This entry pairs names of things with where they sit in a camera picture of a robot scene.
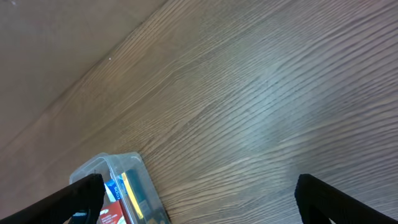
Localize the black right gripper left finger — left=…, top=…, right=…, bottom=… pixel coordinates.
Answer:
left=1, top=174, right=105, bottom=224

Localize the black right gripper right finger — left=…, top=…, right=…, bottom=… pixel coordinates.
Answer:
left=294, top=174, right=397, bottom=224

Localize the blue yellow VapoDrops box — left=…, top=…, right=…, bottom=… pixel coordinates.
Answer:
left=104, top=173, right=144, bottom=220

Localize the clear plastic container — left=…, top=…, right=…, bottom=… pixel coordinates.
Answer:
left=69, top=152, right=171, bottom=224

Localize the red white medicine box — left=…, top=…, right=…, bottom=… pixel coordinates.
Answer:
left=99, top=200, right=131, bottom=224

